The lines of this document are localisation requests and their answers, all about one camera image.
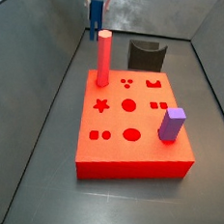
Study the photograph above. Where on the red hexagonal peg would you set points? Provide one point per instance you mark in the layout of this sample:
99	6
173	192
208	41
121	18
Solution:
104	54

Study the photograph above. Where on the black curved holder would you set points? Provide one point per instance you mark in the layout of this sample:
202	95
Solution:
145	55

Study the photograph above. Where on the purple rectangular peg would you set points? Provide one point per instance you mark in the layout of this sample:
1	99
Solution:
171	124

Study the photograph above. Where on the red fixture board with holes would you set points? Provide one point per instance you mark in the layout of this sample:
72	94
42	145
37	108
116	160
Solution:
118	134

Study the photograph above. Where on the blue square-circle forked object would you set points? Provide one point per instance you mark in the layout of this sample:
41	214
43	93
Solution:
96	14

